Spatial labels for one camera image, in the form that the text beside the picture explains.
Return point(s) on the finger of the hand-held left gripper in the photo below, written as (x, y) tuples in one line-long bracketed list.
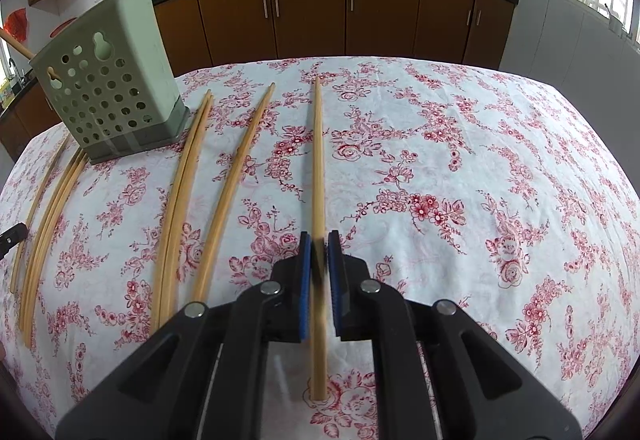
[(12, 237)]

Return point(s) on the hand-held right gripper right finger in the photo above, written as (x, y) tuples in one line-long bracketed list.
[(336, 290)]

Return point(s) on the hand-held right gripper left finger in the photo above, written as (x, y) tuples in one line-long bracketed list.
[(304, 290)]

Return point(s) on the bamboo chopsticks group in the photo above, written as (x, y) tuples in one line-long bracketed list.
[(44, 220)]

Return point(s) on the green perforated chopstick holder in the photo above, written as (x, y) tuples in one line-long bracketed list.
[(150, 69)]

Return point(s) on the yellow packet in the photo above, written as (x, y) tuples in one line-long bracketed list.
[(6, 92)]

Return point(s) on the red floral tablecloth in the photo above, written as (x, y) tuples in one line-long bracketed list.
[(450, 169)]

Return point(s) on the metal faucet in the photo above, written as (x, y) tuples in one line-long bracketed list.
[(14, 69)]

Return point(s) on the red plastic bag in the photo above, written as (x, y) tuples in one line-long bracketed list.
[(15, 22)]

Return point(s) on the red basin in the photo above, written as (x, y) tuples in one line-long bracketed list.
[(62, 25)]

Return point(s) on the brown base cabinets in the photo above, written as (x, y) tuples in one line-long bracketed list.
[(310, 14)]

